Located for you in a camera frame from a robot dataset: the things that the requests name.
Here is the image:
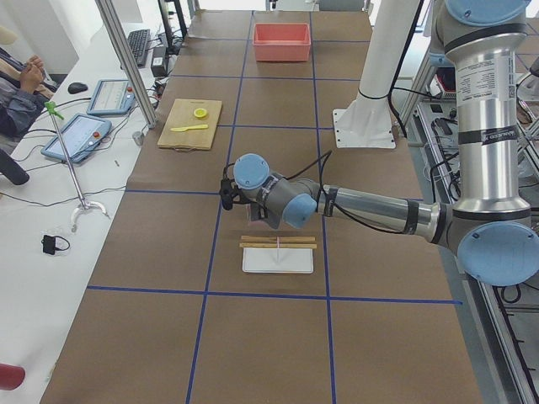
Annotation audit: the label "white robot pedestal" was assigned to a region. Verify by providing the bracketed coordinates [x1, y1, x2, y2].
[333, 1, 423, 149]

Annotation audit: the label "far teach pendant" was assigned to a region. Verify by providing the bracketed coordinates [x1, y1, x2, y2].
[87, 79, 135, 117]

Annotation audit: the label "yellow plastic knife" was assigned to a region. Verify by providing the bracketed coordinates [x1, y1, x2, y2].
[170, 124, 209, 132]

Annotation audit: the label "aluminium frame post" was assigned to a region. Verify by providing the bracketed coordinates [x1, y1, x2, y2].
[95, 0, 157, 129]

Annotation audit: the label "black computer mouse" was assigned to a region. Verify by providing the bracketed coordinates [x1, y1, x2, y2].
[67, 82, 88, 94]

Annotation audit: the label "black keyboard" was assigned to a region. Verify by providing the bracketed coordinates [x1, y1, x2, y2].
[127, 29, 151, 67]

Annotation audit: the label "teach pendant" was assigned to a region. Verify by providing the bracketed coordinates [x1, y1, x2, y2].
[87, 79, 135, 117]
[53, 114, 112, 163]

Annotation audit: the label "wooden stick outer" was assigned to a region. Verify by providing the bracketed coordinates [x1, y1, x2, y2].
[240, 236, 316, 243]

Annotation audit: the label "black small device with cable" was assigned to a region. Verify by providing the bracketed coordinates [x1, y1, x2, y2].
[41, 235, 71, 255]

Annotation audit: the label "seated person's hands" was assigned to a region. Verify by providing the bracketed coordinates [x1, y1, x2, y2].
[19, 56, 44, 93]

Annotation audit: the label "black power adapter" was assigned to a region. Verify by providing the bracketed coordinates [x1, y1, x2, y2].
[151, 46, 169, 77]

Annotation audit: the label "pink plastic bin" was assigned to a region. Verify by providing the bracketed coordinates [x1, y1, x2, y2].
[253, 23, 312, 62]

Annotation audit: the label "wooden cutting board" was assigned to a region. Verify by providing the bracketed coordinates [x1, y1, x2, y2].
[157, 98, 222, 151]

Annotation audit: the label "wooden stick near tray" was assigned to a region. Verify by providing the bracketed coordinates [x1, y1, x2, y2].
[239, 242, 318, 250]

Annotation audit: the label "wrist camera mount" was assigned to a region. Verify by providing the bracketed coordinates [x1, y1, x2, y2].
[219, 163, 243, 210]

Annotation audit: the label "near teach pendant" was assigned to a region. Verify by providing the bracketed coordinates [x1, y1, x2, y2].
[53, 114, 112, 163]

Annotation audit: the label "white rectangular tray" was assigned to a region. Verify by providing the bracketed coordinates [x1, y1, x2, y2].
[242, 247, 313, 274]

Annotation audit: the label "grabber reacher tool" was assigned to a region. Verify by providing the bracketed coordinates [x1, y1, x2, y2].
[45, 101, 110, 233]

